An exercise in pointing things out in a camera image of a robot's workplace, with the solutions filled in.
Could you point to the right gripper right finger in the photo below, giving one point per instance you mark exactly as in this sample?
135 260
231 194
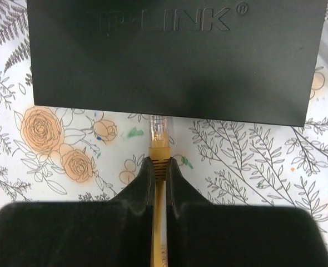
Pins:
200 233

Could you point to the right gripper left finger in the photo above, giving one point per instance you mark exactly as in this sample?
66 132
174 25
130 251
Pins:
117 232

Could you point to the black network switch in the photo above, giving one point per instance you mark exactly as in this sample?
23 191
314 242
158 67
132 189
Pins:
248 61

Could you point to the floral table mat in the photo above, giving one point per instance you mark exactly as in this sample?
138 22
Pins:
49 153

